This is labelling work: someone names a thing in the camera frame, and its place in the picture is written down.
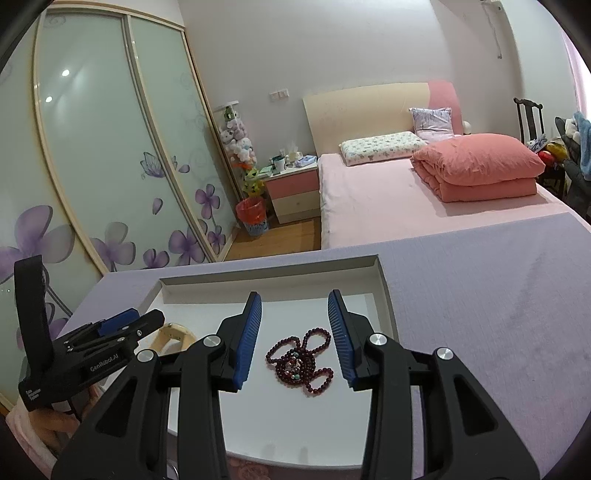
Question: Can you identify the grey jewelry box tray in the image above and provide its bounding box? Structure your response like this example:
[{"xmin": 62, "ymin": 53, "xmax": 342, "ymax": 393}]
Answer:
[{"xmin": 144, "ymin": 255, "xmax": 397, "ymax": 464}]

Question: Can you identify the small lilac pillow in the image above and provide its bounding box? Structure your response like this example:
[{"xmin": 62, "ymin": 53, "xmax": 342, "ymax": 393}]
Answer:
[{"xmin": 409, "ymin": 107, "xmax": 455, "ymax": 144}]

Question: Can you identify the blue plush garment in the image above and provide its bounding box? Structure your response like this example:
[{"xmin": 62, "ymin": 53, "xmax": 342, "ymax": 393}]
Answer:
[{"xmin": 573, "ymin": 111, "xmax": 591, "ymax": 182}]

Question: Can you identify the clear tube of plush toys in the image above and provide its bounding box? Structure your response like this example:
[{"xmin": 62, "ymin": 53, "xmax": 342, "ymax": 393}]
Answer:
[{"xmin": 217, "ymin": 100, "xmax": 259, "ymax": 199}]

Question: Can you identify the pink sheeted bed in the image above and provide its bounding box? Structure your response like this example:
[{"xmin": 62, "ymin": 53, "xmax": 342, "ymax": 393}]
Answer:
[{"xmin": 318, "ymin": 152, "xmax": 591, "ymax": 252}]

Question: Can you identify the folded pink quilt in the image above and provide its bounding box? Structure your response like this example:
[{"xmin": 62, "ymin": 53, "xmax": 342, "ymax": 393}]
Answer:
[{"xmin": 410, "ymin": 133, "xmax": 547, "ymax": 203}]

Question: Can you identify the yellow plush toy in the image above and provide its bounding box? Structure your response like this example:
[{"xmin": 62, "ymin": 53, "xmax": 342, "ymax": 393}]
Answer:
[{"xmin": 242, "ymin": 168, "xmax": 266, "ymax": 199}]

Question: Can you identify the person's left forearm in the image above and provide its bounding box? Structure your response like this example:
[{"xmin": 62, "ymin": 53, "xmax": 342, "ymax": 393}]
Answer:
[{"xmin": 7, "ymin": 397, "xmax": 100, "ymax": 467}]

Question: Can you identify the air conditioner pipe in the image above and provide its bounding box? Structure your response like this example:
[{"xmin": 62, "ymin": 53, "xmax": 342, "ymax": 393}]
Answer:
[{"xmin": 480, "ymin": 0, "xmax": 506, "ymax": 60}]

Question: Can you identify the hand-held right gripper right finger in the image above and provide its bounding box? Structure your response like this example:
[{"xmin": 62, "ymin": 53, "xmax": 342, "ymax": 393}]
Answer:
[{"xmin": 328, "ymin": 290, "xmax": 539, "ymax": 480}]

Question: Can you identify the white printed pillow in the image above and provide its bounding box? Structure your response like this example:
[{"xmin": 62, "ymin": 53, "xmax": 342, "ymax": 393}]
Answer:
[{"xmin": 339, "ymin": 130, "xmax": 428, "ymax": 167}]

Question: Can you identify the beige strap watch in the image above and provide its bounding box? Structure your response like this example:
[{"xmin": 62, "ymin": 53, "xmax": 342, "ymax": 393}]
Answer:
[{"xmin": 147, "ymin": 323, "xmax": 197, "ymax": 357}]

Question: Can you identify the dark wooden chair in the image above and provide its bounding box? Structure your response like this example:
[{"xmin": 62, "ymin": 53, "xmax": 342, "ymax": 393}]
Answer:
[{"xmin": 513, "ymin": 97, "xmax": 566, "ymax": 195}]

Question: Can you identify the pink and beige nightstand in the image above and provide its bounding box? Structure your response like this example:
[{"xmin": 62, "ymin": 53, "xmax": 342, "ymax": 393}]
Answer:
[{"xmin": 263, "ymin": 159, "xmax": 321, "ymax": 225}]

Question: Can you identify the dark red bead necklace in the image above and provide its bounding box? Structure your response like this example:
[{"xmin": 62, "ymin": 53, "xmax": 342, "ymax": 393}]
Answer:
[{"xmin": 265, "ymin": 327, "xmax": 334, "ymax": 395}]

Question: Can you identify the floral sliding door wardrobe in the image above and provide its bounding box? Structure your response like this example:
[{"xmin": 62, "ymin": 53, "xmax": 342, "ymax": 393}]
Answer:
[{"xmin": 0, "ymin": 9, "xmax": 241, "ymax": 411}]

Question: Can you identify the pink curtain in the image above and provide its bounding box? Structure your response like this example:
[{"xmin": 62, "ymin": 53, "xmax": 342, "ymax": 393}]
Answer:
[{"xmin": 566, "ymin": 37, "xmax": 591, "ymax": 121}]

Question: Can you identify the dark grey clothing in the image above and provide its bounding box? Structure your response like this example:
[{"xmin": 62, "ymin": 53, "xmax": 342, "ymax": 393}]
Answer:
[{"xmin": 554, "ymin": 117, "xmax": 591, "ymax": 222}]

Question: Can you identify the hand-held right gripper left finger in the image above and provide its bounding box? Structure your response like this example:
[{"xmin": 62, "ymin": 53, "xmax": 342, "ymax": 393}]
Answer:
[{"xmin": 51, "ymin": 292, "xmax": 262, "ymax": 480}]

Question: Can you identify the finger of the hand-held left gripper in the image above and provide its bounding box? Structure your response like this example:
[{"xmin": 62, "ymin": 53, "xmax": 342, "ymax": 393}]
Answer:
[
  {"xmin": 124, "ymin": 310, "xmax": 166, "ymax": 352},
  {"xmin": 98, "ymin": 309, "xmax": 140, "ymax": 335}
]

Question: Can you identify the trash bin with red bag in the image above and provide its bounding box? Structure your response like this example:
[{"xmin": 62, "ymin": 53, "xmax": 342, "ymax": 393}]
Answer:
[{"xmin": 235, "ymin": 198, "xmax": 270, "ymax": 238}]

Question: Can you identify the beige and pink headboard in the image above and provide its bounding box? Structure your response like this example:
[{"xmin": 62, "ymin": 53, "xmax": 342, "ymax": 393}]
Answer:
[{"xmin": 302, "ymin": 79, "xmax": 464, "ymax": 158}]

